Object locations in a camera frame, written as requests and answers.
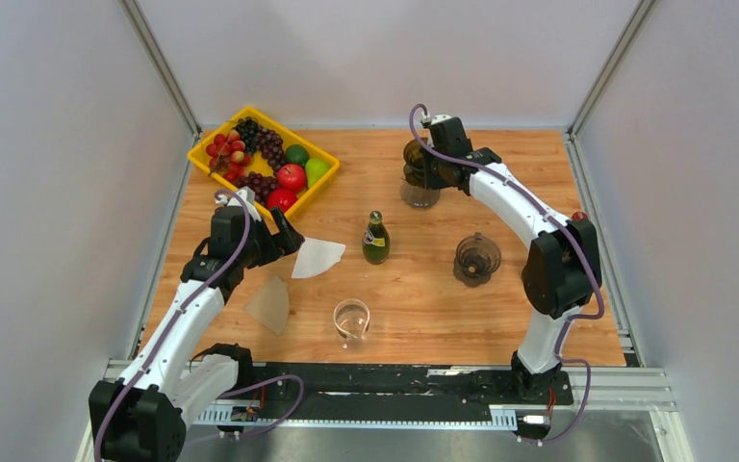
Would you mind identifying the white paper coffee filter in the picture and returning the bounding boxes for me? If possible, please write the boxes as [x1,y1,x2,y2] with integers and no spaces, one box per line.
[292,238,346,279]

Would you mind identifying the dark olive coffee dripper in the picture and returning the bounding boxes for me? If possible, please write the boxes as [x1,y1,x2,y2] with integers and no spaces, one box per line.
[403,138,440,190]

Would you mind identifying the grey clear plastic dripper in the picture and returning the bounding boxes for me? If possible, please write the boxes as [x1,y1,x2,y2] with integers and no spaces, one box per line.
[453,232,501,288]

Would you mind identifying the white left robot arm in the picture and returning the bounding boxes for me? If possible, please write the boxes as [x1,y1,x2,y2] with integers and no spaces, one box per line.
[89,201,304,461]

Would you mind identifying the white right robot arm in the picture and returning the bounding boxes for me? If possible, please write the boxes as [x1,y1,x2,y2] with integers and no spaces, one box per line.
[420,115,606,402]

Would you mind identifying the brown paper coffee filter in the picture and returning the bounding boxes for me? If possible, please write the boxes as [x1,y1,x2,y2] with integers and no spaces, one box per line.
[244,276,290,336]

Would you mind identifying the ribbed glass coffee server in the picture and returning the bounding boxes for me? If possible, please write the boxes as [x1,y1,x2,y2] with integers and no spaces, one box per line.
[399,176,441,210]

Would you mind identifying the red apple near corner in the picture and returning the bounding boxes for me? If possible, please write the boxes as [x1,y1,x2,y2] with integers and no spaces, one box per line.
[266,188,298,213]

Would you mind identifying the dark purple grape bunch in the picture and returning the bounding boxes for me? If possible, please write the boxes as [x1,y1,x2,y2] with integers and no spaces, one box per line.
[234,171,279,206]

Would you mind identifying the red apple with stem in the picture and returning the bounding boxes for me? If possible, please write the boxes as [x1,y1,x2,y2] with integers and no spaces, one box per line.
[276,163,307,193]

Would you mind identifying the red lychee fruit cluster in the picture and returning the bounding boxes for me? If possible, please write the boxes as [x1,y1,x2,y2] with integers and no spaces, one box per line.
[205,129,252,183]

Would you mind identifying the green pear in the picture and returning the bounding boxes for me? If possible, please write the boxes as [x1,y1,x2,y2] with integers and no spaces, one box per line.
[305,158,331,189]

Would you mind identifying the green Perrier glass bottle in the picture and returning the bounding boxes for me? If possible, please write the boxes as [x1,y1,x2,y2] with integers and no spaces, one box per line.
[362,211,390,265]

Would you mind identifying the green lime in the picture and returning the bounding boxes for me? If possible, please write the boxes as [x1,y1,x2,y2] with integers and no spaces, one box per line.
[285,144,310,167]

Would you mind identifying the clear glass beaker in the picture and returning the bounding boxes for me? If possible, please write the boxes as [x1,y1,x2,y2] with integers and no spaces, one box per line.
[333,298,371,349]

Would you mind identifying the yellow plastic fruit tray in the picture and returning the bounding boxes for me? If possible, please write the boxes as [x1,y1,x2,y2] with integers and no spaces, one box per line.
[188,107,341,218]

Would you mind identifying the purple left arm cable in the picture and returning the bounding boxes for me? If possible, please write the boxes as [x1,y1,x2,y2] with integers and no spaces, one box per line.
[91,188,307,462]

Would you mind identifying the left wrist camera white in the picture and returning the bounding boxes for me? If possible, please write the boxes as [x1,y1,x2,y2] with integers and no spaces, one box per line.
[214,187,263,221]

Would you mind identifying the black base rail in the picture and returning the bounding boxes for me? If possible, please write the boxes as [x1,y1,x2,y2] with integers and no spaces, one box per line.
[233,362,574,423]

